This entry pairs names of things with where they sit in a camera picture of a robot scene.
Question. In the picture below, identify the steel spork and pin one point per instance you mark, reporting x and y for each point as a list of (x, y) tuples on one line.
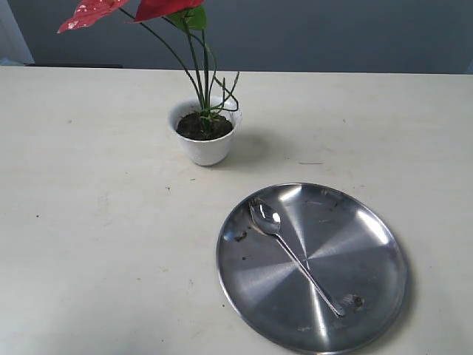
[(268, 222)]

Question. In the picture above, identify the red artificial flower plant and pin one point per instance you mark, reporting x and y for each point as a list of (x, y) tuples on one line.
[(213, 95)]

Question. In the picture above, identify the white plastic flower pot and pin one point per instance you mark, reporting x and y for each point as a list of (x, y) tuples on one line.
[(204, 153)]

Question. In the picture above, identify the dark soil in pot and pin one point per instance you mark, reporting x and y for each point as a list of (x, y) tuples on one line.
[(196, 128)]

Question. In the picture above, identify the round steel plate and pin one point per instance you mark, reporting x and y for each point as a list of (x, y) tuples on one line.
[(348, 249)]

